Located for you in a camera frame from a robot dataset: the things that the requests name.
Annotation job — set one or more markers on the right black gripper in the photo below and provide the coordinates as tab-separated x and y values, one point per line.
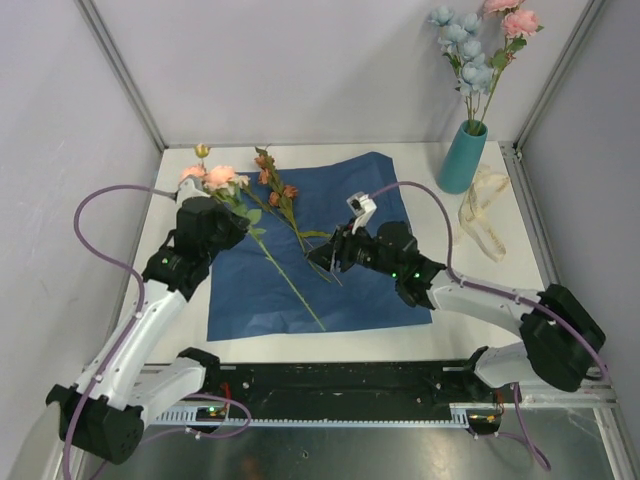
341	245

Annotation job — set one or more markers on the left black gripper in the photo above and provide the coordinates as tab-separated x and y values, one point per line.
236	222

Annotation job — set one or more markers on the peach rose stem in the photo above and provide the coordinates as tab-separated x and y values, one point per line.
224	183

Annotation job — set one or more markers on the brown flower stem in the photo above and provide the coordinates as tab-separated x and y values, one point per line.
280	200

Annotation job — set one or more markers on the cream printed ribbon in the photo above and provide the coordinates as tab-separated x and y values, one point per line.
473	221

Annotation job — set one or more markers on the blue flower stem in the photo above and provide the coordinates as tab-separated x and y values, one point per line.
458	38

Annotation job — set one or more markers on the pink flower stem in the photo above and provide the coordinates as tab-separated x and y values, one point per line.
517	25

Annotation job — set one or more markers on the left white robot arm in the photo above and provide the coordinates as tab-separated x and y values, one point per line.
107	409

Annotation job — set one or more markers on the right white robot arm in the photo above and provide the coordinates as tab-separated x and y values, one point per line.
558	338

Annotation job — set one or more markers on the teal conical vase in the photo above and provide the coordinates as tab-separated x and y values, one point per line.
462	159

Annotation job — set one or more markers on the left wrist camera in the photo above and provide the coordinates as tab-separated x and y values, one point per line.
191	187

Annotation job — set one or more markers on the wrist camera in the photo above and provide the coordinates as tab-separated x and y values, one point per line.
191	187
363	208

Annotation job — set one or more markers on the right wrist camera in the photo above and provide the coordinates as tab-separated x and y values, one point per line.
363	208

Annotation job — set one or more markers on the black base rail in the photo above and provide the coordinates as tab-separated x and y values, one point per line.
364	393

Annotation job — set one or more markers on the aluminium frame rails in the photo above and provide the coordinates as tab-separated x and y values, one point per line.
323	80

